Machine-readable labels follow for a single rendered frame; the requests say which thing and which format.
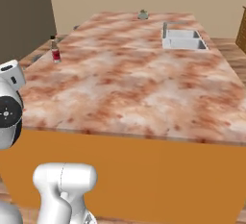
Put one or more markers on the white double sink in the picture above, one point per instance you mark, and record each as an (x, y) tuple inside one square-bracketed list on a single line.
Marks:
[(183, 39)]

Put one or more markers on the brown wooden cabinet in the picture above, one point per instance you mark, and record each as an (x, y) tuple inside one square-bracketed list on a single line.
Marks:
[(242, 30)]

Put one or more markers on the small grey-green jar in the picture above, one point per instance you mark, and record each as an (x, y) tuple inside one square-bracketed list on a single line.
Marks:
[(142, 14)]

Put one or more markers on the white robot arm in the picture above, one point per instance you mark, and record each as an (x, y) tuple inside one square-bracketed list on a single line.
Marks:
[(64, 186)]

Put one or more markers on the orange island cabinet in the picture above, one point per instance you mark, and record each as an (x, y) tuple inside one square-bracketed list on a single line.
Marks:
[(144, 176)]

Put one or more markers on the red sauce bottle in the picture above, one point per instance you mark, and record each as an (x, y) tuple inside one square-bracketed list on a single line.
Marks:
[(55, 52)]

